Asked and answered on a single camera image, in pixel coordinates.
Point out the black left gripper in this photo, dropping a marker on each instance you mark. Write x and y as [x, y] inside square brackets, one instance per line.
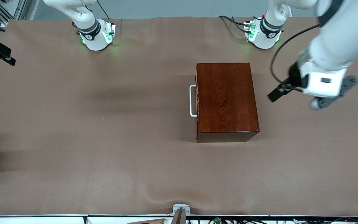
[294, 76]

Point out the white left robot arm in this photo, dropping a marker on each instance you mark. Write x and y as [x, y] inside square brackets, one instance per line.
[343, 40]

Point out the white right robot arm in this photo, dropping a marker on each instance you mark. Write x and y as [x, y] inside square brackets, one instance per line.
[92, 40]

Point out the dark wooden cabinet box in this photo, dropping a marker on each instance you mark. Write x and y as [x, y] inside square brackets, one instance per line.
[225, 99]

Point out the brown table mat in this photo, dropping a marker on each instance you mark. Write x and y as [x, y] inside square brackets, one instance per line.
[73, 174]

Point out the tan board piece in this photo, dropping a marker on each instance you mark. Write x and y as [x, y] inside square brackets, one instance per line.
[151, 221]

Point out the grey metal clamp bracket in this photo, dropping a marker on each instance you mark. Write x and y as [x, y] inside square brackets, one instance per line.
[179, 208]

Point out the white table edge rail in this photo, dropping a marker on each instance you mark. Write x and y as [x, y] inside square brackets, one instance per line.
[42, 220]

